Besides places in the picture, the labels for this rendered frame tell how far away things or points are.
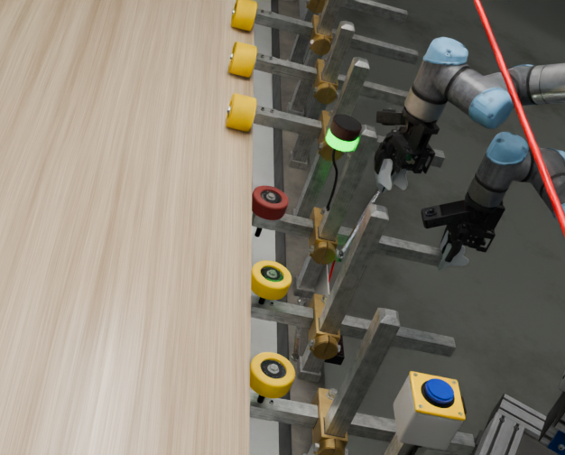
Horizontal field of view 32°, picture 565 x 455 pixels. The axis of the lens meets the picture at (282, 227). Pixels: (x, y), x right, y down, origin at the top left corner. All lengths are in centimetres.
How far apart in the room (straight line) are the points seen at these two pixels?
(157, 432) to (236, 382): 18
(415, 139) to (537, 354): 173
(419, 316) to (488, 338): 26
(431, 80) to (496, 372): 168
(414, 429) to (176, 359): 51
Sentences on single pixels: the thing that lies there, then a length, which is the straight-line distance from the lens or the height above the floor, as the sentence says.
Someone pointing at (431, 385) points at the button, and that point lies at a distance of 134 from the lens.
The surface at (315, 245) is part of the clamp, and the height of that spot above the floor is 86.
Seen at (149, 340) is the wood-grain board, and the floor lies 90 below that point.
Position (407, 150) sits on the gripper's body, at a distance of 197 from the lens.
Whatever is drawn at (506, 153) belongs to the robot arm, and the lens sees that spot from 206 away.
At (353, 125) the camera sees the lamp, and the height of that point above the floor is 115.
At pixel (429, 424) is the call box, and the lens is 134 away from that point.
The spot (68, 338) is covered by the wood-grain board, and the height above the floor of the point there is 90.
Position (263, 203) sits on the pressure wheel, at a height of 91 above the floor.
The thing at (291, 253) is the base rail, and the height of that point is 70.
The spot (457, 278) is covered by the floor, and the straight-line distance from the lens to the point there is 369.
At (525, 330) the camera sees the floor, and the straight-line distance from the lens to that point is 363.
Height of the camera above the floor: 211
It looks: 36 degrees down
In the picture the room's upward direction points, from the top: 21 degrees clockwise
